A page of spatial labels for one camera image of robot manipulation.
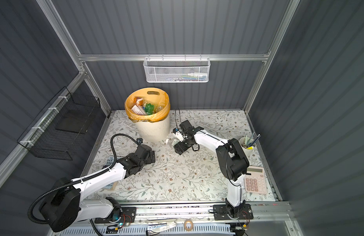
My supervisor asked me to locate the square clear bottle white cap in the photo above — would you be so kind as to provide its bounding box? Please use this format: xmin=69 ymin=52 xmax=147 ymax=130
xmin=131 ymin=104 xmax=147 ymax=116

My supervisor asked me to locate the tape roll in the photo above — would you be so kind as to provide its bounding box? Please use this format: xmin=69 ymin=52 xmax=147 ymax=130
xmin=183 ymin=219 xmax=194 ymax=232

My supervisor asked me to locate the clear bottle white label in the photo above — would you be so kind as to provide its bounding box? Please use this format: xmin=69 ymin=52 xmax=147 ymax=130
xmin=165 ymin=135 xmax=179 ymax=148

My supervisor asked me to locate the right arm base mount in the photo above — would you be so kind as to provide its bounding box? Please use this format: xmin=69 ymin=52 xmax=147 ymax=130
xmin=208 ymin=204 xmax=254 ymax=221

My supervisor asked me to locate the illustrated paperback book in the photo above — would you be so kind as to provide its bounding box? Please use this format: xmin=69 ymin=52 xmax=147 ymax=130
xmin=102 ymin=154 xmax=119 ymax=191

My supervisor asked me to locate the silver foil wrapper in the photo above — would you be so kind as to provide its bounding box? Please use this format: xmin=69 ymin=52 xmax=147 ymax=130
xmin=146 ymin=222 xmax=177 ymax=236

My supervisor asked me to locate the orange bin liner bag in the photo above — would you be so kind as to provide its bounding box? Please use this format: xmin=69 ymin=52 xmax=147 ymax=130
xmin=125 ymin=88 xmax=171 ymax=123

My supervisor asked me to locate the white pen holder cup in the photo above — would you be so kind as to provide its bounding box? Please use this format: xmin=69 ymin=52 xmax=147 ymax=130
xmin=239 ymin=132 xmax=259 ymax=157

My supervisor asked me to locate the green plastic bottle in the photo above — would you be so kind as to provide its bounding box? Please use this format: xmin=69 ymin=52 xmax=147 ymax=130
xmin=144 ymin=103 xmax=155 ymax=116

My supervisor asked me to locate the pink calculator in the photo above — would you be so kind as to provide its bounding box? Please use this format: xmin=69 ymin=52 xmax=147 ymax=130
xmin=244 ymin=166 xmax=267 ymax=194

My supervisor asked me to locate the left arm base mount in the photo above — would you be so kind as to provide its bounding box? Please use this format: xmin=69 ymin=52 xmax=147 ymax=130
xmin=94 ymin=207 xmax=137 ymax=224

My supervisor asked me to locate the brown coffee bottle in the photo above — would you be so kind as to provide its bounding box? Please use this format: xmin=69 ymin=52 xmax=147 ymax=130
xmin=134 ymin=97 xmax=144 ymax=107

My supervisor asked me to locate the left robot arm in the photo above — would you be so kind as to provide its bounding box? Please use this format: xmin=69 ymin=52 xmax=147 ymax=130
xmin=27 ymin=138 xmax=155 ymax=233

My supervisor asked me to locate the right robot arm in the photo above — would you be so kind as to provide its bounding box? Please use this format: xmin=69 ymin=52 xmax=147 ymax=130
xmin=172 ymin=120 xmax=250 ymax=210

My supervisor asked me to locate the white ribbed trash bin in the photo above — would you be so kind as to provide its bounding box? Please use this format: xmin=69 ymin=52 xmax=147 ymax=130
xmin=134 ymin=115 xmax=170 ymax=143

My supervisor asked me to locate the white wire wall basket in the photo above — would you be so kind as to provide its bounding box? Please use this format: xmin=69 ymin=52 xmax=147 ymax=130
xmin=143 ymin=57 xmax=211 ymax=83

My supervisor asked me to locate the black wire side basket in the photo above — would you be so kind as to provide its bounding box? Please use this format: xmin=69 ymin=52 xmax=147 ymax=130
xmin=17 ymin=89 xmax=101 ymax=161

